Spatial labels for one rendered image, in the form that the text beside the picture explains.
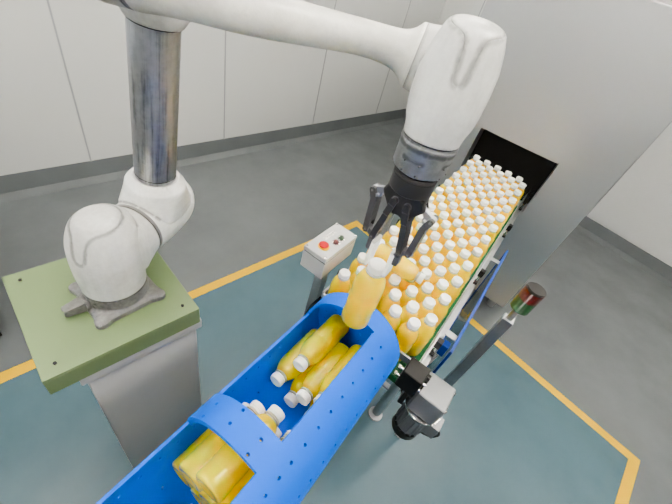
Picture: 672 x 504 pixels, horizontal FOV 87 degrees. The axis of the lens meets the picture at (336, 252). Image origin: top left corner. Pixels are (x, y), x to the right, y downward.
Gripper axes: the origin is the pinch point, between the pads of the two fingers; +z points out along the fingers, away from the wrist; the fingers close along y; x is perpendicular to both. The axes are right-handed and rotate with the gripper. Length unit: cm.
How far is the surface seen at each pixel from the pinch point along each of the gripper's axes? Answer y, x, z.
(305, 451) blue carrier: 9.3, -28.3, 27.8
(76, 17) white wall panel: -259, 66, 31
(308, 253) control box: -32, 25, 40
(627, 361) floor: 151, 226, 153
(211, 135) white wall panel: -244, 152, 125
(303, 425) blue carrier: 6.1, -25.7, 25.6
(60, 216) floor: -231, 11, 144
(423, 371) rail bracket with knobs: 21, 20, 48
